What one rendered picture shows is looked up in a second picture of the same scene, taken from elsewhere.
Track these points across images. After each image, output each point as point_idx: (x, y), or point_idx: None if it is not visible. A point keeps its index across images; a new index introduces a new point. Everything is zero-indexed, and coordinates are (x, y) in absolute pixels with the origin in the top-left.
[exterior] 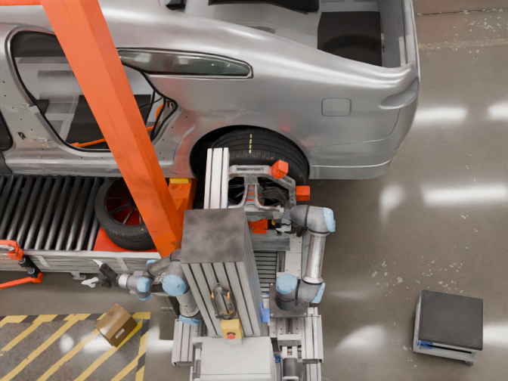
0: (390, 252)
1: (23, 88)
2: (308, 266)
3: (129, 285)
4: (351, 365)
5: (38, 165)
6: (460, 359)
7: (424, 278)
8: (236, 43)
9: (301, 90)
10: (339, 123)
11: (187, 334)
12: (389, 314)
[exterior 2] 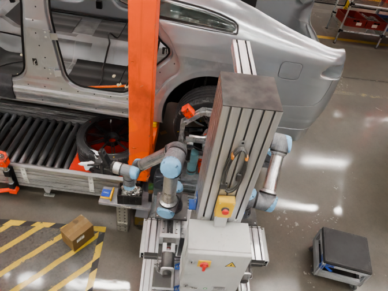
0: (288, 205)
1: (49, 17)
2: (267, 179)
3: (122, 170)
4: (266, 282)
5: (39, 93)
6: (349, 283)
7: (313, 224)
8: (229, 6)
9: (269, 51)
10: (286, 86)
11: (154, 231)
12: (291, 247)
